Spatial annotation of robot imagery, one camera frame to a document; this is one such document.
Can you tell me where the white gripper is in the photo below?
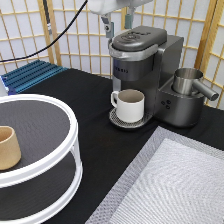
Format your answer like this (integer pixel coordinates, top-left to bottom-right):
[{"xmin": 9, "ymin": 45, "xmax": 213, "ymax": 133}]
[{"xmin": 88, "ymin": 0, "xmax": 152, "ymax": 39}]

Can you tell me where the grey pod coffee machine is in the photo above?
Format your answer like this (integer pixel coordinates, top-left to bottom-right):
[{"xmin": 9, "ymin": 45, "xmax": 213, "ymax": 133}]
[{"xmin": 109, "ymin": 26, "xmax": 204, "ymax": 127}]

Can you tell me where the white ceramic coffee mug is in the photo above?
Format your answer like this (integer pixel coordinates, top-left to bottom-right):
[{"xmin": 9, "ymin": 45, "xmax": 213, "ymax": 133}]
[{"xmin": 111, "ymin": 89, "xmax": 145, "ymax": 123}]

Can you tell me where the steel milk frother jug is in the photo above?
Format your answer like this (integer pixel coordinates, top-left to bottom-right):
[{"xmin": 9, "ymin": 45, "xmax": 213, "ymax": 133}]
[{"xmin": 173, "ymin": 68, "xmax": 219, "ymax": 101}]

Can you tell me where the wooden shoji screen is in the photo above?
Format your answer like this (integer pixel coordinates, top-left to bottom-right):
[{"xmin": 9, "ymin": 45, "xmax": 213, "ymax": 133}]
[{"xmin": 0, "ymin": 0, "xmax": 224, "ymax": 110}]

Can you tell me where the blue ribbed mat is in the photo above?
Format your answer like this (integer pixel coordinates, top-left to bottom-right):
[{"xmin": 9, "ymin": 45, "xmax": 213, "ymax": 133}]
[{"xmin": 2, "ymin": 60, "xmax": 66, "ymax": 94}]

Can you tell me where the white two-tier round shelf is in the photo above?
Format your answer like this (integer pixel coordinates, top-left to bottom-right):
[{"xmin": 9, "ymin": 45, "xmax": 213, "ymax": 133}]
[{"xmin": 0, "ymin": 94, "xmax": 83, "ymax": 224}]

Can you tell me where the tan ceramic cup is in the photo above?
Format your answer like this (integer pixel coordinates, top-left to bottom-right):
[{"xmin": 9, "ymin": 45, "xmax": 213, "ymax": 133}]
[{"xmin": 0, "ymin": 126, "xmax": 21, "ymax": 170}]

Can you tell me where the grey woven placemat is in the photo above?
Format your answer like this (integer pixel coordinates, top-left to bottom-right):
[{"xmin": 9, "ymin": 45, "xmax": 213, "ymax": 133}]
[{"xmin": 85, "ymin": 127, "xmax": 224, "ymax": 224}]

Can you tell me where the black cable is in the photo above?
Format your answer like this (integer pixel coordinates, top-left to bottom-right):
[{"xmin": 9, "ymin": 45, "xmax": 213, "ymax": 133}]
[{"xmin": 0, "ymin": 0, "xmax": 90, "ymax": 64}]

